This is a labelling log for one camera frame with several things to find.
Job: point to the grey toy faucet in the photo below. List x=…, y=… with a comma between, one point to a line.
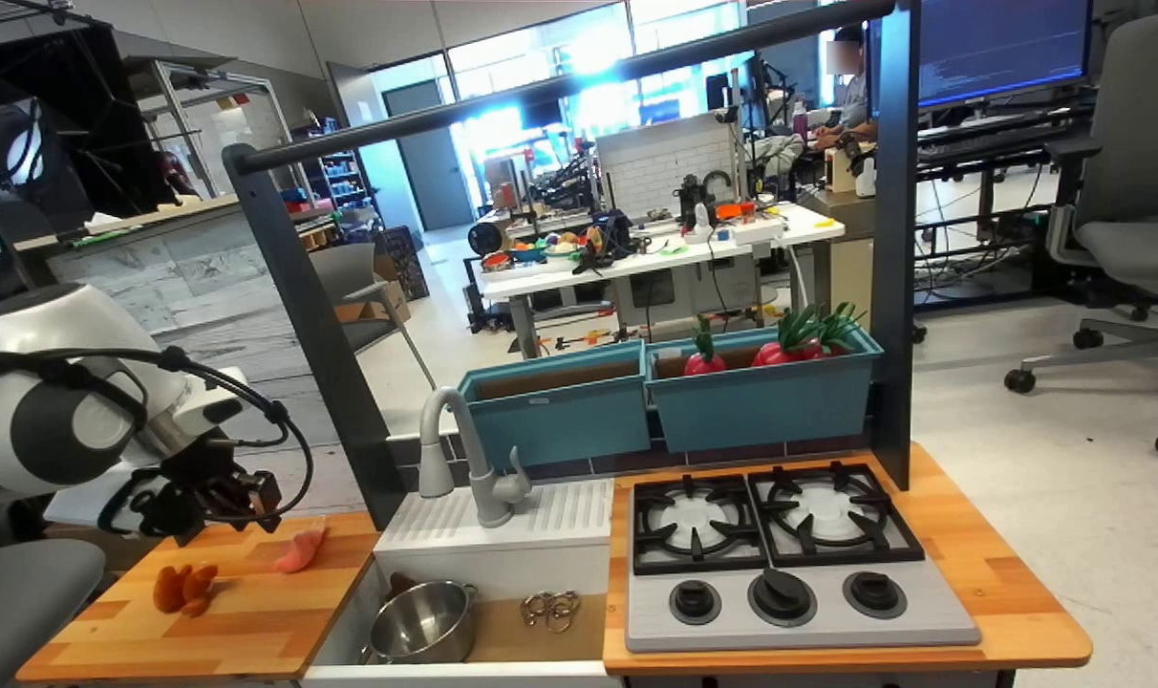
x=485, y=491

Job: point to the grey office chair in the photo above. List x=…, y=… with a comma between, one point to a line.
x=1125, y=167

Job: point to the grey padded chair seat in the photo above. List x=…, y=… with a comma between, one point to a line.
x=17, y=613

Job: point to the teal plastic planter box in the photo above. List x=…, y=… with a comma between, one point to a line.
x=550, y=415
x=753, y=402

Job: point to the large red toy radish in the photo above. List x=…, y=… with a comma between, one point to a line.
x=773, y=353

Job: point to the toy kitchen stove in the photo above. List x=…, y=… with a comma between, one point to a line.
x=1011, y=597

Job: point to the white toy sink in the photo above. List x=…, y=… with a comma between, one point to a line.
x=501, y=537

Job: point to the grey wood backdrop panel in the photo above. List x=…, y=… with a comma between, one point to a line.
x=218, y=292

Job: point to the black office desk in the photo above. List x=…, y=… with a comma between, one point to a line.
x=985, y=141

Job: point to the white perforated panel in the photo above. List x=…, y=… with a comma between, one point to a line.
x=665, y=157

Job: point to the black stove knob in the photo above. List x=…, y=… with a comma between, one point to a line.
x=692, y=601
x=873, y=594
x=777, y=597

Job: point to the blue monitor screen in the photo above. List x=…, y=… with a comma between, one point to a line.
x=1001, y=52

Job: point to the small red toy radish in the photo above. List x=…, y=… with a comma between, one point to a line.
x=701, y=361

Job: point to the grey toy stove plate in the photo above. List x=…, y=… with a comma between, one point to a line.
x=731, y=633

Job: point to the black burner grate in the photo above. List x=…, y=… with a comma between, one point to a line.
x=847, y=559
x=696, y=568

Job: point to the orange bear soft toy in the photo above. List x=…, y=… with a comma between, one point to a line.
x=186, y=590

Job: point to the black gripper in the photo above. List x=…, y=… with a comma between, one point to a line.
x=177, y=500

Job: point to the grey door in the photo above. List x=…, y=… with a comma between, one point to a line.
x=429, y=157

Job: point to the cardboard box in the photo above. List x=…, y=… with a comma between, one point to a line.
x=373, y=308

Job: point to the green leafy toy plant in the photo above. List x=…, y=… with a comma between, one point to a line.
x=837, y=331

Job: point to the person in background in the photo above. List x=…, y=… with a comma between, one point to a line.
x=850, y=82

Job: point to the white work table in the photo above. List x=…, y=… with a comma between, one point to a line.
x=679, y=255

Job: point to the black metal kitchen frame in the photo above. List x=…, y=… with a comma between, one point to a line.
x=892, y=255

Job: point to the wooden butcher block counter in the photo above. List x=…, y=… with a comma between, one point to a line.
x=259, y=626

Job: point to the black equipment rack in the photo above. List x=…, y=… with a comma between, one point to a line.
x=106, y=100

